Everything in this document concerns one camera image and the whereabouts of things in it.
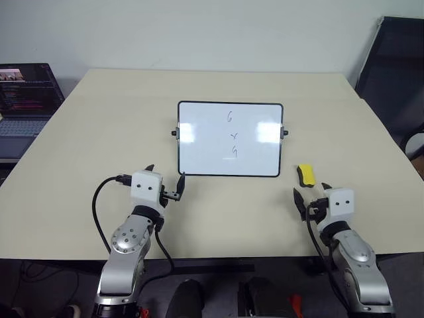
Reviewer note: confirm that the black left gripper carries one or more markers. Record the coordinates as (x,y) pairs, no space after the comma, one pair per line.
(170,195)

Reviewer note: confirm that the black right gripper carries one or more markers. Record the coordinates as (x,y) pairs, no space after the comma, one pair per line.
(318,208)

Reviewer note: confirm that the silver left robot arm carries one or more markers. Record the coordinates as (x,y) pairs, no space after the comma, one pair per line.
(127,246)

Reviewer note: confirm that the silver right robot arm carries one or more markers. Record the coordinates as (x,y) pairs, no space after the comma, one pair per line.
(359,265)

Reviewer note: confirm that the yellow and black eraser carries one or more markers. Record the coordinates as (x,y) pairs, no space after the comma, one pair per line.
(307,174)

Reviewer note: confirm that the black-framed small whiteboard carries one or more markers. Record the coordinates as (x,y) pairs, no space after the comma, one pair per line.
(228,139)

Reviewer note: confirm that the white round seat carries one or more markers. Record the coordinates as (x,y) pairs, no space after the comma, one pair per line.
(415,145)

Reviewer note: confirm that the dark rounded shape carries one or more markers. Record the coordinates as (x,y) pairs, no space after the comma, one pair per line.
(265,298)

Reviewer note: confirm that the large black panel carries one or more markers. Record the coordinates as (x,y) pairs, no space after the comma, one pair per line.
(391,73)

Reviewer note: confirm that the open laptop computer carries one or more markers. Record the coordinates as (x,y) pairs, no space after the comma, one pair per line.
(23,106)

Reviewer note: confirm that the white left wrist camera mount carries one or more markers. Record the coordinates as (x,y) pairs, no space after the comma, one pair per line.
(145,189)

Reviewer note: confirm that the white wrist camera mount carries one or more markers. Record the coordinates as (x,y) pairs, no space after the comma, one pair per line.
(145,189)
(341,205)

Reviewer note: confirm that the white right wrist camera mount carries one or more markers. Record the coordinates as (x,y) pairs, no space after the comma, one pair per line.
(341,205)

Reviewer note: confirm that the black table frame bar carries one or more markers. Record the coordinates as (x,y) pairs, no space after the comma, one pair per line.
(198,265)

